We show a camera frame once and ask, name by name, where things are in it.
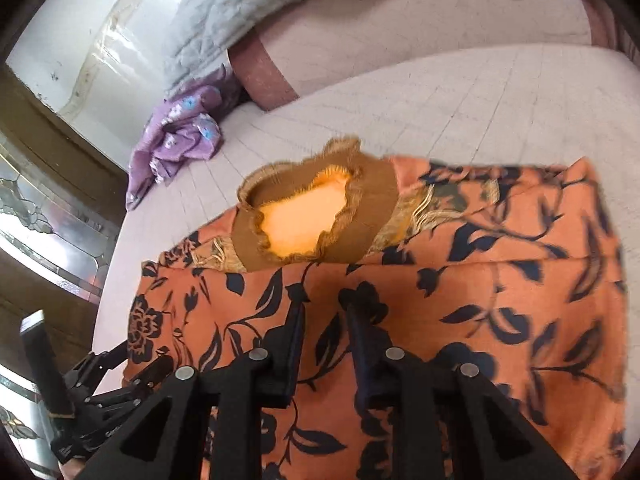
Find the purple floral cloth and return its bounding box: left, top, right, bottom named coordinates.
left=125, top=65, right=242, bottom=211

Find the orange black floral garment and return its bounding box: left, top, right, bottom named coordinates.
left=124, top=139, right=628, bottom=479

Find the pink pillow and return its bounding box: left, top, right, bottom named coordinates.
left=229, top=0, right=617, bottom=110

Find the glass panel door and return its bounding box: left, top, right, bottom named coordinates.
left=0, top=129, right=120, bottom=480

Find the beige quilted mattress cover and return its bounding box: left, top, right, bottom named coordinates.
left=92, top=44, right=639, bottom=396

